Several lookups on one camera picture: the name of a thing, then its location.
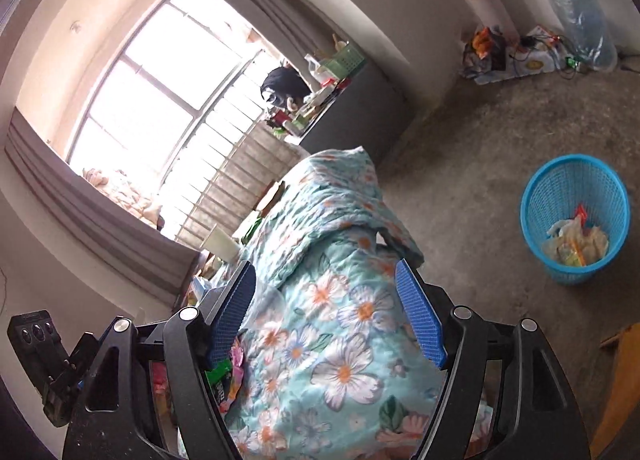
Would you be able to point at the small green packet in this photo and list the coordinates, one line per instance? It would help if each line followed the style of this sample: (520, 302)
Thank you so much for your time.
(251, 230)

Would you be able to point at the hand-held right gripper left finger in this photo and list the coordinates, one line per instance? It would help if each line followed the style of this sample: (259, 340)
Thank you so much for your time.
(232, 315)

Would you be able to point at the large green snack packet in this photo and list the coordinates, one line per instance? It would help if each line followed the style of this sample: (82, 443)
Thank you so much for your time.
(220, 375)

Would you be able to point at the floral blanket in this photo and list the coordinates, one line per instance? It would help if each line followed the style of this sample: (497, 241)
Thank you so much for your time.
(340, 320)

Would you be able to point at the white plastic jug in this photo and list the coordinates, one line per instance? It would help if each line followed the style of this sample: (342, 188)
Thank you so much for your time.
(314, 68)

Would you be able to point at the red snack packet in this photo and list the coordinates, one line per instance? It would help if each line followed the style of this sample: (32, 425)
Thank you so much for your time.
(581, 214)

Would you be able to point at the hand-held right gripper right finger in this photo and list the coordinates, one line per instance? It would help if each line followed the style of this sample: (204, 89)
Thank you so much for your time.
(420, 315)

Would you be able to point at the grey curtain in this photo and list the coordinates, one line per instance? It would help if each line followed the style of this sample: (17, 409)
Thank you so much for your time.
(100, 220)
(260, 0)

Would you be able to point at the brown wooden board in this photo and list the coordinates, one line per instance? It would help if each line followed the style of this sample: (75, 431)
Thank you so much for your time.
(622, 390)

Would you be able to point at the metal window railing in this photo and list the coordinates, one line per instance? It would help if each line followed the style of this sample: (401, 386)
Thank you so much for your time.
(240, 175)

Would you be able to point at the small green plastic basket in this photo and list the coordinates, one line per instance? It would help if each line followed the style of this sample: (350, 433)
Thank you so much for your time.
(345, 60)

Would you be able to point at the beige cloth bundle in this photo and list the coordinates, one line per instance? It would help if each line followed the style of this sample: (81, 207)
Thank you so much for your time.
(125, 195)

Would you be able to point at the clear plastic bag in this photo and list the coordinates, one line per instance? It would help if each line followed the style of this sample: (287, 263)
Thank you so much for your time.
(562, 235)

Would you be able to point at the white paper cup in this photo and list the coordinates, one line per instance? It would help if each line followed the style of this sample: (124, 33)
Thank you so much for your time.
(222, 242)

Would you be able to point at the grey side table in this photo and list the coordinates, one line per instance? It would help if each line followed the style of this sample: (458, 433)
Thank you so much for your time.
(350, 110)

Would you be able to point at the blue plastic basket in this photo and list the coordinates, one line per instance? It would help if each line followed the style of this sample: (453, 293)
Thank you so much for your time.
(545, 200)

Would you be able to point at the clear water jug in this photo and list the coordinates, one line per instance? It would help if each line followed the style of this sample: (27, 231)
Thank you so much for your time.
(580, 20)

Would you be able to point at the dark orange snack bag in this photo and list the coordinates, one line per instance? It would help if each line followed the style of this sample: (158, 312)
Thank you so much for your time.
(481, 40)

